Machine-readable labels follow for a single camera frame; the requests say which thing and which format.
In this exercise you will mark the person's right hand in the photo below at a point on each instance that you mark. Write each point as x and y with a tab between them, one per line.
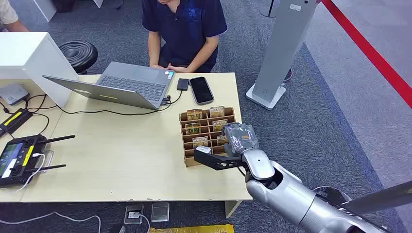
158	67

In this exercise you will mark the person's left hand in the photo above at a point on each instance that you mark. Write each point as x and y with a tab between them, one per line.
180	68

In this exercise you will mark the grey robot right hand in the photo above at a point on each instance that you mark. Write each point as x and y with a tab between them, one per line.
242	136

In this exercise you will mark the gold hotel card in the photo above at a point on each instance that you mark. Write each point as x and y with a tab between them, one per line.
192	128
221	140
200	141
217	111
219	125
194	114

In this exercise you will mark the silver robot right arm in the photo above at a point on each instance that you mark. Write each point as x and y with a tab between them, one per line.
289	194

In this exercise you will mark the person's left forearm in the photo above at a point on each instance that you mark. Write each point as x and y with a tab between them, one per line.
202	53

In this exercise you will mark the person's right forearm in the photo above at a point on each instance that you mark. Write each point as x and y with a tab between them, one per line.
154	48

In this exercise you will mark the wooden card rack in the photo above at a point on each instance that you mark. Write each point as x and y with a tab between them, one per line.
206	128

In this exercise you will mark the person in pale shirt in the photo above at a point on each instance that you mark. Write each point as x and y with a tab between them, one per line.
9	16

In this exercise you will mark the small black adapter box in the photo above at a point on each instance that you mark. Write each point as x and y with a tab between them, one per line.
182	84

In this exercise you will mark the grey laptop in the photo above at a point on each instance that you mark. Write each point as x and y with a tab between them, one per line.
135	85

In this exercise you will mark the black smartphone grey case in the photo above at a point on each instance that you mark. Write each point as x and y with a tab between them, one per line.
201	90

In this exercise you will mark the desk leg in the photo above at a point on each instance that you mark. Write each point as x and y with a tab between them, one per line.
232	208

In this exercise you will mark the black round stool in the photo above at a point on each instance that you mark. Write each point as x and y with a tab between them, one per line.
78	55

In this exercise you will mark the grey pillar stand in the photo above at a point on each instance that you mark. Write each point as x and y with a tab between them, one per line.
283	48

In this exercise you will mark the yellow floor object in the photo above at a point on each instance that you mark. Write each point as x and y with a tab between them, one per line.
193	229

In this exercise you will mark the black pole base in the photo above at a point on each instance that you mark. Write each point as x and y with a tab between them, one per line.
268	9

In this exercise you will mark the silver floor socket cover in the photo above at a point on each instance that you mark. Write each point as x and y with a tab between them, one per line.
160	212

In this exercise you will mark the white furniture piece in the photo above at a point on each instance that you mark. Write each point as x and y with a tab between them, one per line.
45	8

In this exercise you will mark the white cabinet box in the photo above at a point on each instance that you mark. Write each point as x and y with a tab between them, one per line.
29	58

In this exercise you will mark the floor socket with plug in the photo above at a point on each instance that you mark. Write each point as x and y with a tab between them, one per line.
134	214

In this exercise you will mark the grey mini computer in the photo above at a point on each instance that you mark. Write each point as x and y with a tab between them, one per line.
13	93

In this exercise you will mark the dark grey bar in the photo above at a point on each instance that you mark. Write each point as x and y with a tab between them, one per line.
379	197

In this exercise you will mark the black device yellow stripe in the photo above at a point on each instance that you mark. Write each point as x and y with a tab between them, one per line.
14	119

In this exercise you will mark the red barrier belt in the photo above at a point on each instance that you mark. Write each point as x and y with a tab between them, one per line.
370	51

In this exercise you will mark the black remote controller with antennas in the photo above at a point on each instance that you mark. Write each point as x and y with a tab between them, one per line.
19	159

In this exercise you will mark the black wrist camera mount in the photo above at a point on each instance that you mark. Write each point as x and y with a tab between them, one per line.
219	160

